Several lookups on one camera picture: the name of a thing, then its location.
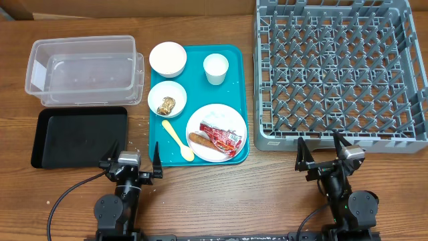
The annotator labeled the red snack wrapper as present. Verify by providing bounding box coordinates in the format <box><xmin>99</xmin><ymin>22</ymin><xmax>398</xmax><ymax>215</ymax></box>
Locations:
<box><xmin>199</xmin><ymin>122</ymin><xmax>242</xmax><ymax>157</ymax></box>

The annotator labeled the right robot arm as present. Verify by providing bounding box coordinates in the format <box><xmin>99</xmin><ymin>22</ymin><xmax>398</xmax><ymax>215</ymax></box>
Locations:
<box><xmin>294</xmin><ymin>131</ymin><xmax>381</xmax><ymax>241</ymax></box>

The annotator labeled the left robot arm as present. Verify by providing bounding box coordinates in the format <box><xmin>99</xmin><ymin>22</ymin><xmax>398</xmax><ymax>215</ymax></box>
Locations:
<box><xmin>94</xmin><ymin>142</ymin><xmax>163</xmax><ymax>241</ymax></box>

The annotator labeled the grey dishwasher rack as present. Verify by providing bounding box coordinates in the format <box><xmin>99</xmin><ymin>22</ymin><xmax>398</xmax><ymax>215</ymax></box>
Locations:
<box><xmin>253</xmin><ymin>0</ymin><xmax>427</xmax><ymax>153</ymax></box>

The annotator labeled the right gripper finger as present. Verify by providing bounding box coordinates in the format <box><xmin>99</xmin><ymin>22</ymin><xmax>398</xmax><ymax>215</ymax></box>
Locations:
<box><xmin>296</xmin><ymin>137</ymin><xmax>314</xmax><ymax>164</ymax></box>
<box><xmin>332</xmin><ymin>131</ymin><xmax>351</xmax><ymax>157</ymax></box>

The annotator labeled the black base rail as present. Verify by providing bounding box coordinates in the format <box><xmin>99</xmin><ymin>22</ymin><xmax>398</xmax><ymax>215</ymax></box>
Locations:
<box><xmin>84</xmin><ymin>232</ymin><xmax>381</xmax><ymax>241</ymax></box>

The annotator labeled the yellow plastic spoon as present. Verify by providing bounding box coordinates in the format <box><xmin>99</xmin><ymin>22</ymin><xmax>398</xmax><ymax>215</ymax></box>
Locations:
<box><xmin>162</xmin><ymin>119</ymin><xmax>195</xmax><ymax>162</ymax></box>

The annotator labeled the brown food chunk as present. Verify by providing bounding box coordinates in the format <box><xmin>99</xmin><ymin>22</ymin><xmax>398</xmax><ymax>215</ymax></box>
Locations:
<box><xmin>156</xmin><ymin>96</ymin><xmax>176</xmax><ymax>116</ymax></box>

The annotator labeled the white plastic cup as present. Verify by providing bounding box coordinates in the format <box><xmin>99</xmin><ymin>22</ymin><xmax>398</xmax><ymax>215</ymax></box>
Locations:
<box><xmin>203</xmin><ymin>54</ymin><xmax>229</xmax><ymax>85</ymax></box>

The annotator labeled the clear plastic bin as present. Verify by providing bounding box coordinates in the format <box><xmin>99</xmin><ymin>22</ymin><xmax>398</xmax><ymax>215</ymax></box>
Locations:
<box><xmin>25</xmin><ymin>35</ymin><xmax>144</xmax><ymax>107</ymax></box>

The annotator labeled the white round plate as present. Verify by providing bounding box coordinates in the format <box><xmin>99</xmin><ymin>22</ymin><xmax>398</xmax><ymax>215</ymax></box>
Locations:
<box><xmin>185</xmin><ymin>104</ymin><xmax>249</xmax><ymax>165</ymax></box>

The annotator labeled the teal serving tray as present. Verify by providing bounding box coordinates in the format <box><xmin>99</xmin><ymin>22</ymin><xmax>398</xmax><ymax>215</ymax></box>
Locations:
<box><xmin>148</xmin><ymin>45</ymin><xmax>250</xmax><ymax>167</ymax></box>

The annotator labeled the black plastic tray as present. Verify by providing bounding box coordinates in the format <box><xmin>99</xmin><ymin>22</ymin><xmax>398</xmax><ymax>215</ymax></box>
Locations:
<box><xmin>31</xmin><ymin>106</ymin><xmax>128</xmax><ymax>169</ymax></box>

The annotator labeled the brown sausage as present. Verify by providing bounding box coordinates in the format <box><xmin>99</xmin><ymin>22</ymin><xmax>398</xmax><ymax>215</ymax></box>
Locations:
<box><xmin>189</xmin><ymin>133</ymin><xmax>219</xmax><ymax>151</ymax></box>

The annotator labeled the white bowl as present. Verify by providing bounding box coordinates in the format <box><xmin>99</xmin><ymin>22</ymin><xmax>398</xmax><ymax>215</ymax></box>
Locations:
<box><xmin>148</xmin><ymin>81</ymin><xmax>187</xmax><ymax>118</ymax></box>

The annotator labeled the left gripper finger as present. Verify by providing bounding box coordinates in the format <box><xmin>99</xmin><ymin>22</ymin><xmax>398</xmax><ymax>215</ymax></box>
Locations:
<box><xmin>152</xmin><ymin>142</ymin><xmax>163</xmax><ymax>173</ymax></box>
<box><xmin>100</xmin><ymin>140</ymin><xmax>119</xmax><ymax>161</ymax></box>

